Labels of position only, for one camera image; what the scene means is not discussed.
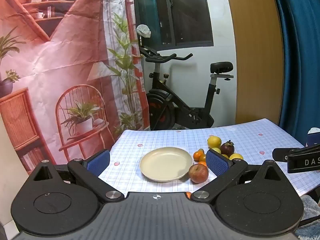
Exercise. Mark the blue curtain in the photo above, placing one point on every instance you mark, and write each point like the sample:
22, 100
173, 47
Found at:
302, 55

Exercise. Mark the yellow-green round fruit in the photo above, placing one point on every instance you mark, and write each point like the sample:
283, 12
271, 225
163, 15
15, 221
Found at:
217, 151

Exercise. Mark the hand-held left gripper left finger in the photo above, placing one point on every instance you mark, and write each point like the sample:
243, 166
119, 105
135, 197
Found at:
98, 163

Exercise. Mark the large yellow lemon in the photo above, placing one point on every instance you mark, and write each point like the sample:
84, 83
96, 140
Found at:
214, 142

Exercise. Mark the blue and white object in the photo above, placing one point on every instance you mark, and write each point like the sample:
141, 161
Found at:
313, 138

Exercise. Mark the black exercise bike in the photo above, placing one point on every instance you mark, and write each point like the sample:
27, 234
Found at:
156, 107

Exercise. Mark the cream round plate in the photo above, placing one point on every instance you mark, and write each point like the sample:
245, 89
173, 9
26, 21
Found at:
162, 163

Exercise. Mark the dark purple mangosteen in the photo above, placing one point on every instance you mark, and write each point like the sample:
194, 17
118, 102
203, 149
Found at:
227, 149

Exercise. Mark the red apple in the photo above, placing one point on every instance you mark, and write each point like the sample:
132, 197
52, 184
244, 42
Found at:
198, 174

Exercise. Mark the wooden door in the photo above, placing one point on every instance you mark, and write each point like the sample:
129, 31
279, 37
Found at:
257, 55

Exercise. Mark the fluffy grey-blue rug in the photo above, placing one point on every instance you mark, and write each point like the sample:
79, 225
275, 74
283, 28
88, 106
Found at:
311, 217

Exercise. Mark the dark framed window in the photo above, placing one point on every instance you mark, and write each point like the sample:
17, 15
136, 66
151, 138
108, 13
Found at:
185, 17

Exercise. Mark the blue checkered tablecloth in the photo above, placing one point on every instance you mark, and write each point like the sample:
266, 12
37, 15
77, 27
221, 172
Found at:
162, 137

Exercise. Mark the white cap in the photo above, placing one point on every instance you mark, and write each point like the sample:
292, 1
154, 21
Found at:
143, 30

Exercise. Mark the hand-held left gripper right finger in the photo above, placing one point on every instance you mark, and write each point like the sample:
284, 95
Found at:
217, 165

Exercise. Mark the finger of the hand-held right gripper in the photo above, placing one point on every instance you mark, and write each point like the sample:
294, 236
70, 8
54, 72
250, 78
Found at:
280, 154

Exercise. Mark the printed pink backdrop cloth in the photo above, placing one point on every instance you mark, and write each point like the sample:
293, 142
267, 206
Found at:
62, 55

